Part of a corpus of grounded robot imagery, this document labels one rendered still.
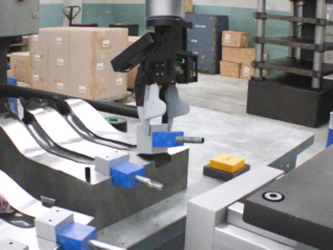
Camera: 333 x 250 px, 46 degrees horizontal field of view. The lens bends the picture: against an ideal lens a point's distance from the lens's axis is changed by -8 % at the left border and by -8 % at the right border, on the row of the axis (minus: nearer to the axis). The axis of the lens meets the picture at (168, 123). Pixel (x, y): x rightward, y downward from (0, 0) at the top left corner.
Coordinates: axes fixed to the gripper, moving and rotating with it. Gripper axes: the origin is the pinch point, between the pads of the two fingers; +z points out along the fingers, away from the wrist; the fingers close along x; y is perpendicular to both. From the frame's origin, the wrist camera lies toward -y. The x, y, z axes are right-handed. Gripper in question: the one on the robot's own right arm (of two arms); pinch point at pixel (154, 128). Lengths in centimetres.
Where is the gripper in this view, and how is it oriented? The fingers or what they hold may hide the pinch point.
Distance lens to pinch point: 80.2
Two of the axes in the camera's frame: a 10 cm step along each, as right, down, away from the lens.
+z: -0.1, 10.0, 0.7
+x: 6.2, -0.5, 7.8
